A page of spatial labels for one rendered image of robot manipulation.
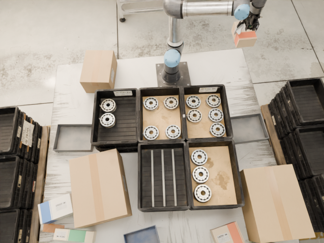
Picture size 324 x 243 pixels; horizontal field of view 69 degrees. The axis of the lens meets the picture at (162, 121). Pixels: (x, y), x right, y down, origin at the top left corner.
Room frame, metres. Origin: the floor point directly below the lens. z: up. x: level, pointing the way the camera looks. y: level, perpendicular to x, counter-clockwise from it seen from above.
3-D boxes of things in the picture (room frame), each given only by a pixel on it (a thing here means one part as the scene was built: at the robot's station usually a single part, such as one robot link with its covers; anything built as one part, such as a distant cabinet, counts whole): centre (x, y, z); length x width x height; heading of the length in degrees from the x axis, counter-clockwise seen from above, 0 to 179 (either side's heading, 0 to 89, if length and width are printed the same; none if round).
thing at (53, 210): (0.12, 0.69, 0.75); 0.20 x 0.12 x 0.09; 107
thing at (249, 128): (0.60, -0.60, 0.73); 0.27 x 0.20 x 0.05; 95
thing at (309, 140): (0.49, -1.27, 0.31); 0.40 x 0.30 x 0.34; 3
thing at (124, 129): (0.67, 0.31, 0.87); 0.40 x 0.30 x 0.11; 179
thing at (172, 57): (1.10, -0.10, 0.91); 0.13 x 0.12 x 0.14; 166
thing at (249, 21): (1.13, -0.59, 1.24); 0.09 x 0.08 x 0.12; 3
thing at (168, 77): (1.08, -0.09, 0.80); 0.15 x 0.15 x 0.10
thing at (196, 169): (0.27, -0.22, 0.86); 0.10 x 0.10 x 0.01
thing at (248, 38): (1.16, -0.59, 1.08); 0.16 x 0.12 x 0.07; 3
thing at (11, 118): (0.76, 1.35, 0.37); 0.40 x 0.30 x 0.45; 3
